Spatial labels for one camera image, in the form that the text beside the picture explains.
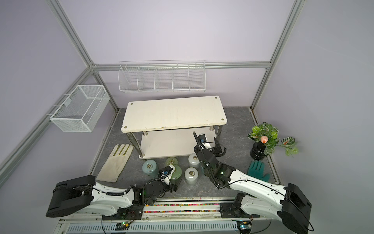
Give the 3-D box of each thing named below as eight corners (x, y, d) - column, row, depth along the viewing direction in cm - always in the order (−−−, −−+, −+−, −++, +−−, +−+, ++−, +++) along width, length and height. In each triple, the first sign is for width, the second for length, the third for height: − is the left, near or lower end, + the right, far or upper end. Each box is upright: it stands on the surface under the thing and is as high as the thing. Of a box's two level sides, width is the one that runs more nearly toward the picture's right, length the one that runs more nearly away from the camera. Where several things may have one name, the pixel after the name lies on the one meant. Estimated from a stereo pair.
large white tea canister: (185, 184, 84) (184, 180, 77) (185, 172, 88) (184, 166, 82) (198, 184, 84) (198, 180, 77) (197, 172, 88) (198, 166, 82)
